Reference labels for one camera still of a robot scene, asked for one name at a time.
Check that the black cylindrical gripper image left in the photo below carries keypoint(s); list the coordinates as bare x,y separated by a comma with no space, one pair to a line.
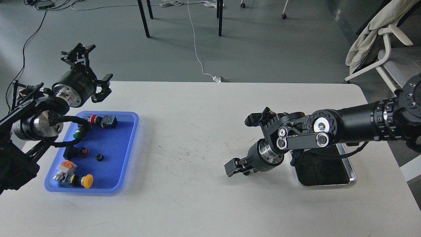
76,87

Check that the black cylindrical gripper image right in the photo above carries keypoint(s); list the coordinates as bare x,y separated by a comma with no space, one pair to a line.
260,157

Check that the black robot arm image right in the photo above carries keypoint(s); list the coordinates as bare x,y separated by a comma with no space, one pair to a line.
332,134

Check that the blue plastic tray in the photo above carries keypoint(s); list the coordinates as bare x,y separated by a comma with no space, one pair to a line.
114,143

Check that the silver metal tray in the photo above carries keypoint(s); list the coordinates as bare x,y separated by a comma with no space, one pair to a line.
320,172

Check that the orange grey contact block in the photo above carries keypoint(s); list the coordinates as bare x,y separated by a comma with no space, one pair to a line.
66,170

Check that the white chair with beige cloth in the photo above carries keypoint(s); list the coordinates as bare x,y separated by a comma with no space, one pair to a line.
384,47

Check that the red push button switch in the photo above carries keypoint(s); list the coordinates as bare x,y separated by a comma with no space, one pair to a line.
106,121

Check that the black switch with red tip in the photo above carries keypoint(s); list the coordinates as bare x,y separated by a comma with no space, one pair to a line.
71,151

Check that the yellow push button switch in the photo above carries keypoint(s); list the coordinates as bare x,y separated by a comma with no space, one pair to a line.
82,181

